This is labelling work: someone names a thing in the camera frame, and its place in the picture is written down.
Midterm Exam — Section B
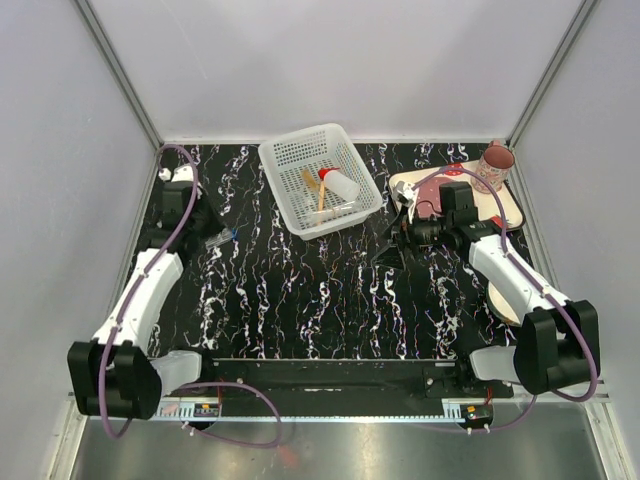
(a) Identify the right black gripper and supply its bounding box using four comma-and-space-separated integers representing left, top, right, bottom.
371, 204, 452, 271

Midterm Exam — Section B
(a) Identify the blue cap test tube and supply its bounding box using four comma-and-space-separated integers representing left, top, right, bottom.
205, 228, 236, 250

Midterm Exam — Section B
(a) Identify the wash bottle red cap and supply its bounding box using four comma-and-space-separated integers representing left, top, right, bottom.
318, 168, 360, 202

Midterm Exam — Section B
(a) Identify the bundle of plastic pipettes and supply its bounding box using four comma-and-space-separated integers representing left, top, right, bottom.
302, 201, 360, 224

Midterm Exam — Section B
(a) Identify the wooden test tube clamp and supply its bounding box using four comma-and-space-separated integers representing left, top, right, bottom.
318, 181, 326, 212

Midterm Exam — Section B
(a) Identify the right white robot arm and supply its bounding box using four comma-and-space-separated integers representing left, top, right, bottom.
373, 182, 599, 400

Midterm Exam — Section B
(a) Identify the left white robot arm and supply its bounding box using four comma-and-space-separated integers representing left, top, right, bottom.
67, 165, 226, 420

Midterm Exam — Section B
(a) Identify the pink dotted plate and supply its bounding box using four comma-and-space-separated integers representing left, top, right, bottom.
415, 176, 478, 220

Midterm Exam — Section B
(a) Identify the white bowl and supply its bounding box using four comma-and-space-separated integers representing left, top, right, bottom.
487, 283, 521, 327

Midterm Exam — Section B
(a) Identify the strawberry pattern tray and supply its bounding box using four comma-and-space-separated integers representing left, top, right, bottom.
388, 167, 525, 231

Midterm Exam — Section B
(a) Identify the white plastic perforated basket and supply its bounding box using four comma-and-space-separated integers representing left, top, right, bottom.
258, 123, 382, 241

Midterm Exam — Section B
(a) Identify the pink patterned mug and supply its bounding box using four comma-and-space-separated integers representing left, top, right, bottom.
475, 140, 515, 192

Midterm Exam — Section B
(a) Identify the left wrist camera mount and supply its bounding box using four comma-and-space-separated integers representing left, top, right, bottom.
157, 165, 197, 188

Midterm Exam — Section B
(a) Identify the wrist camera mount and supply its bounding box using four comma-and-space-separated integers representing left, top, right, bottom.
157, 165, 197, 188
391, 181, 417, 208

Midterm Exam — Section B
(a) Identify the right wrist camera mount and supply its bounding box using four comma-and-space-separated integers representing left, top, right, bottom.
391, 181, 417, 208

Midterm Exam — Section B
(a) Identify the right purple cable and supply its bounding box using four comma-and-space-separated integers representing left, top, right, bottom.
404, 167, 601, 434

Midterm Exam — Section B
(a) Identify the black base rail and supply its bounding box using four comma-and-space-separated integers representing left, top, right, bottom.
200, 357, 514, 419

